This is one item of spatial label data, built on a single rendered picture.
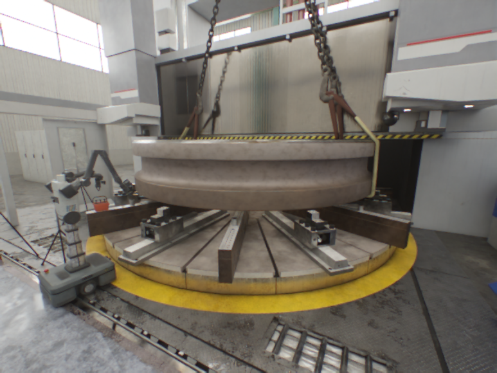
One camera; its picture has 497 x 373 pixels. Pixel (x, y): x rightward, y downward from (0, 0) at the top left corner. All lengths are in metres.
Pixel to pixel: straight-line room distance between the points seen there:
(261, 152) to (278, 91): 3.25
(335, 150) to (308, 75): 2.85
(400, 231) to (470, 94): 1.78
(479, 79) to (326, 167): 1.86
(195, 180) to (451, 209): 4.83
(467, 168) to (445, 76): 2.49
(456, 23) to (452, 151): 2.30
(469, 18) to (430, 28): 0.37
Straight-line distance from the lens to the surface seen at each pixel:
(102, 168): 7.38
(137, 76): 6.67
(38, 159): 12.96
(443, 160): 5.65
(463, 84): 3.71
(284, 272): 2.75
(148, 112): 6.57
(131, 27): 6.99
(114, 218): 4.23
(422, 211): 5.77
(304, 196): 3.09
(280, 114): 5.82
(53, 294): 3.32
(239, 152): 2.85
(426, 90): 3.64
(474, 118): 4.73
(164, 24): 8.45
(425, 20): 4.28
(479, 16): 4.35
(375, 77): 5.58
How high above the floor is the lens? 1.74
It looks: 11 degrees down
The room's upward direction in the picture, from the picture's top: straight up
